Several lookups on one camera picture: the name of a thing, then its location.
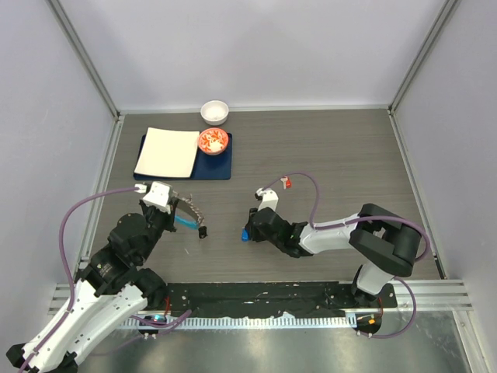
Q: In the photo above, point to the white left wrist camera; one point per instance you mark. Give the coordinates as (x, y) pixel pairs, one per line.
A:
(157, 194)

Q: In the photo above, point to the red tagged key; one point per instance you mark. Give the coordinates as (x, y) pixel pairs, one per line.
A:
(285, 180)

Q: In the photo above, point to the steel key organizer blue handle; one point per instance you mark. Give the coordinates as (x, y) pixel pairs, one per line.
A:
(188, 214)

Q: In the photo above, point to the white ceramic bowl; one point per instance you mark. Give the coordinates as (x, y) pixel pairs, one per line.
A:
(214, 112)

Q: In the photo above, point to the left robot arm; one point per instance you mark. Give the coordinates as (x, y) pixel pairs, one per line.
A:
(113, 287)

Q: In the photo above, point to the white square plate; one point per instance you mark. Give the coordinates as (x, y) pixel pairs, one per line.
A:
(167, 153)

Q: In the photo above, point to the blue key tag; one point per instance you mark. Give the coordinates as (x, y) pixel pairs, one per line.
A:
(245, 235)

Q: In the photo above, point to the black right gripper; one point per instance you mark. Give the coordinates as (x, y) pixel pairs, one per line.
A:
(254, 234)

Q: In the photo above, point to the dark blue placemat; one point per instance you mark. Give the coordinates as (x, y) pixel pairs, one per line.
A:
(206, 167)

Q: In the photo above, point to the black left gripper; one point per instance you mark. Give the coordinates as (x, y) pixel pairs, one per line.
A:
(170, 217)

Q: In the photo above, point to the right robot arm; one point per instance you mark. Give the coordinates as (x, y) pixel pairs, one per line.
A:
(390, 244)

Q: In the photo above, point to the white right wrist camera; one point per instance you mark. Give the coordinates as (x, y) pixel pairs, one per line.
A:
(267, 198)

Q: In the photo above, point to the black key fob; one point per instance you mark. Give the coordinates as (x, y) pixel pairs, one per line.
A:
(202, 232)

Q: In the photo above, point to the white slotted cable duct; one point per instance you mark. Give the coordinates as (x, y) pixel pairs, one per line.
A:
(286, 321)

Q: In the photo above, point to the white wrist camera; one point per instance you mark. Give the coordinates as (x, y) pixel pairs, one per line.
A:
(157, 194)
(267, 198)

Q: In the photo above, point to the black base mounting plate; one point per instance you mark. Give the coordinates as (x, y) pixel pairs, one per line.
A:
(258, 300)

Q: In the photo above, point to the red patterned bowl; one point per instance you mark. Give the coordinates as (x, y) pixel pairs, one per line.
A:
(213, 141)

